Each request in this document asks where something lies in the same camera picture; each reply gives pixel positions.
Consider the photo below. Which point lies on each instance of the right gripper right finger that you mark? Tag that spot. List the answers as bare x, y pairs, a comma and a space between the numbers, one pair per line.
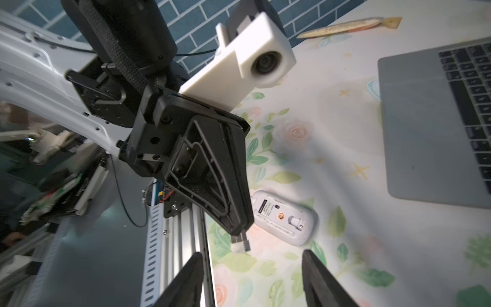
320, 286

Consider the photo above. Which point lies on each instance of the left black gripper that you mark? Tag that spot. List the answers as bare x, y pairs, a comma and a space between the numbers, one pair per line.
197, 149

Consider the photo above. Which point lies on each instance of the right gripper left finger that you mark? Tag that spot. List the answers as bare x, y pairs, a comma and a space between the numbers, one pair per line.
186, 288

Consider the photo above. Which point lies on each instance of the silver wireless mouse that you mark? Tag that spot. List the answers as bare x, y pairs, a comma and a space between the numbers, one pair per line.
281, 218

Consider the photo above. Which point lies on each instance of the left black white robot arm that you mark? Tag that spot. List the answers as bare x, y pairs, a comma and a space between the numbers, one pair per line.
133, 36

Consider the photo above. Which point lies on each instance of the silver open laptop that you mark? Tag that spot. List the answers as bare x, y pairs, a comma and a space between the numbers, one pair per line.
435, 111

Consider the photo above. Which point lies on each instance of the floral table mat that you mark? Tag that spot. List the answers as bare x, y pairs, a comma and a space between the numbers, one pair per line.
317, 140

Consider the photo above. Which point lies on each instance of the beige wooden ruler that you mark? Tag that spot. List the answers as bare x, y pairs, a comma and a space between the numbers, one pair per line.
352, 26

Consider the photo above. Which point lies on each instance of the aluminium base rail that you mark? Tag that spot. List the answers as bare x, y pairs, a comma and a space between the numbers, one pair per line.
170, 244

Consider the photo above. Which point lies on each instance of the left black mount plate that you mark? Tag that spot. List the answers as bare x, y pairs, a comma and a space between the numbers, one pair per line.
174, 203

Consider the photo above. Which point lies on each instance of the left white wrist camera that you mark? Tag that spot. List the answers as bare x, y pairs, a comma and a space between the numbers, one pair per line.
259, 57

